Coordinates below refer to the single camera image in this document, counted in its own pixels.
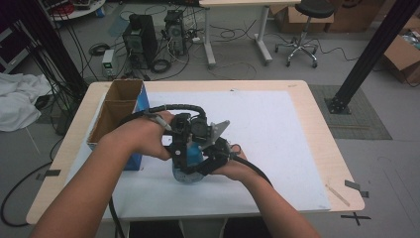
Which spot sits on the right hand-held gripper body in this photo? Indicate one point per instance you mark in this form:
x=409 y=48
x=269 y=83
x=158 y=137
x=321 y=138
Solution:
x=221 y=148

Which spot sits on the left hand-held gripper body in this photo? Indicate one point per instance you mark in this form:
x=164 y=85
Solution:
x=185 y=127

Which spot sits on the blue spray bottle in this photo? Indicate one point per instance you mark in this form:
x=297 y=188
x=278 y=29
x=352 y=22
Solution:
x=194 y=154

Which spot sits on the person's right hand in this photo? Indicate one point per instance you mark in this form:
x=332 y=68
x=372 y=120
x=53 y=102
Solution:
x=236 y=172

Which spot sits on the person's left hand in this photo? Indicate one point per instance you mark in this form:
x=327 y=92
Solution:
x=138 y=139

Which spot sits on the grey cylindrical plug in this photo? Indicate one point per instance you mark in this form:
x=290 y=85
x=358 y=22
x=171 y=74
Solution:
x=162 y=122

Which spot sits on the white foam board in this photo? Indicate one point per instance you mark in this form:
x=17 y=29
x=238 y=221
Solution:
x=264 y=158

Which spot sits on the blue cardboard box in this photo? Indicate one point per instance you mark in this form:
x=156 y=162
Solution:
x=124 y=91

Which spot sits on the person's dark trousers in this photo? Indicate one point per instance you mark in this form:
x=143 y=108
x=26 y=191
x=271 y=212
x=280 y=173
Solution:
x=152 y=229

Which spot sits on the white power strip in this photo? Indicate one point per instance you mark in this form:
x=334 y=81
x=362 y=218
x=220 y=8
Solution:
x=196 y=40

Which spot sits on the large black computer tower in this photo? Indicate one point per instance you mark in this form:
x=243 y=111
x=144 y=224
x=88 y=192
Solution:
x=140 y=43

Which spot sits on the small black computer tower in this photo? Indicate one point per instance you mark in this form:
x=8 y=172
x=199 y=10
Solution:
x=175 y=31

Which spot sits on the white-legged wooden desk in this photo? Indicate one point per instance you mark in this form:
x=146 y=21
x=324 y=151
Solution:
x=208 y=33

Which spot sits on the white power supply unit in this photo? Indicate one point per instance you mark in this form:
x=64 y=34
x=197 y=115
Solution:
x=108 y=62

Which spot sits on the thin wooden stick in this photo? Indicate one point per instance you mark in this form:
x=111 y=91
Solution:
x=336 y=195

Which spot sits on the grey tape strip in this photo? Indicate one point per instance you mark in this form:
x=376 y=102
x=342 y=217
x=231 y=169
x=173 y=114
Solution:
x=353 y=185
x=49 y=173

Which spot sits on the grey floor mat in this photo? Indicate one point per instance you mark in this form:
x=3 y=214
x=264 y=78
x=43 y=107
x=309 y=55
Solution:
x=363 y=115

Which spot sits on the round white table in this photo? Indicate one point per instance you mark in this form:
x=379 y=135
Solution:
x=82 y=11

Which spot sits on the black swivel stool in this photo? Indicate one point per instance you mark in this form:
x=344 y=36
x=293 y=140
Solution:
x=310 y=10

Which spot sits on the white cloth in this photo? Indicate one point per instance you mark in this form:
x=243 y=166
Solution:
x=16 y=99

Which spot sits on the open brown cardboard box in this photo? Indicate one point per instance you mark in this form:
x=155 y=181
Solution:
x=401 y=56

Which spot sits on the black metal frame post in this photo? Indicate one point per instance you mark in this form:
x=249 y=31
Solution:
x=373 y=49

